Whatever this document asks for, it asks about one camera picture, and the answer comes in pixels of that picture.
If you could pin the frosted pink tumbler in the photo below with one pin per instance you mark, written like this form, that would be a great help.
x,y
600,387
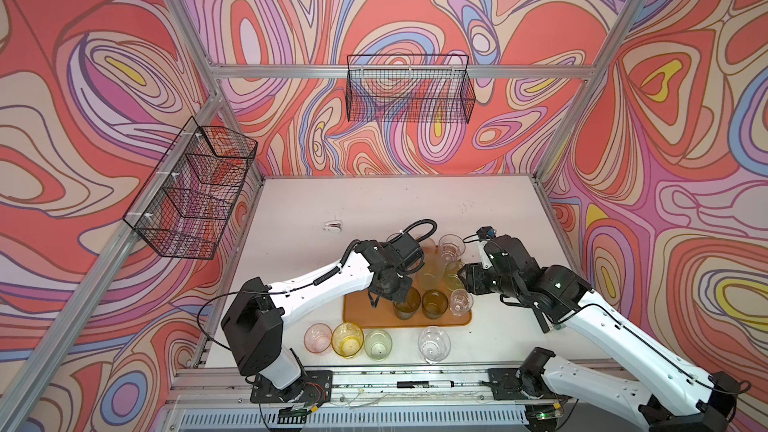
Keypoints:
x,y
428,246

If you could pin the frosted pale green tumbler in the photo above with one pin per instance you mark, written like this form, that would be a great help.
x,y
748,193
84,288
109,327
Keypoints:
x,y
430,276

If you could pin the black wire basket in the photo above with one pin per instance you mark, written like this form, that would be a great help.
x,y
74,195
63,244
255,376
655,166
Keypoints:
x,y
184,210
409,88

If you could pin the light green glass front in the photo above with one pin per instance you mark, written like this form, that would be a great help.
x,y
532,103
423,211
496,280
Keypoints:
x,y
378,344

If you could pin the clear stemmed glass front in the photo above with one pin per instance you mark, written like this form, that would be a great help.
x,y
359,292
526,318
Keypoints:
x,y
434,344

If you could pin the dark olive glass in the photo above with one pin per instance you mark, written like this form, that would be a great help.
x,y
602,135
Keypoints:
x,y
409,306

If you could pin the yellow glass front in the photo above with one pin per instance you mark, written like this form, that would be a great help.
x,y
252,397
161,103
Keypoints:
x,y
347,340

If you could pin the pink glass front left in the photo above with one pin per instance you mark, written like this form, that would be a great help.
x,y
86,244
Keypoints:
x,y
318,338

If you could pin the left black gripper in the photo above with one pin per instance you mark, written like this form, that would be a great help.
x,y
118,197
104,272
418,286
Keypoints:
x,y
407,282

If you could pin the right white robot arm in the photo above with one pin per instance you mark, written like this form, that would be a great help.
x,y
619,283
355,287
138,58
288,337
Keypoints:
x,y
665,392

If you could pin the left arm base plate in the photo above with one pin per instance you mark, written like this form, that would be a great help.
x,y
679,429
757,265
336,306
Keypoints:
x,y
314,387

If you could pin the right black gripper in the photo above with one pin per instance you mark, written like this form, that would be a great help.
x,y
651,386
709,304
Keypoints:
x,y
473,278

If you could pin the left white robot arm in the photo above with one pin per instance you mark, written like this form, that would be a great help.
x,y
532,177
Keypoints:
x,y
260,313

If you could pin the light green ribbed glass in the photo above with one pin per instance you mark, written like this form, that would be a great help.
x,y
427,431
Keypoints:
x,y
451,278

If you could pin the orange rectangular tray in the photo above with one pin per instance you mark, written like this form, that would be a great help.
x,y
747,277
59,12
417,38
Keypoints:
x,y
357,309

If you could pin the small clear glass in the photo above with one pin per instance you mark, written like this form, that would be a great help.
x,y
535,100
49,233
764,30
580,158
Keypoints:
x,y
460,302

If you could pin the left black wire basket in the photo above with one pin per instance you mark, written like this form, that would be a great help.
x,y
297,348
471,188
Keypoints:
x,y
184,210

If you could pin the clear ribbed glass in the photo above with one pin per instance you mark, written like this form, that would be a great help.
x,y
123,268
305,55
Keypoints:
x,y
450,248

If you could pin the black pen on rail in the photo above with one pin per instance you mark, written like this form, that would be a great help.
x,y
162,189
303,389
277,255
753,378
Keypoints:
x,y
423,384

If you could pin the back black wire basket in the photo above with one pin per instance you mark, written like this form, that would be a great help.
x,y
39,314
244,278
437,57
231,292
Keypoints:
x,y
409,88

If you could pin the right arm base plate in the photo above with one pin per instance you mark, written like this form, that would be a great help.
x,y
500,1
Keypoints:
x,y
513,384

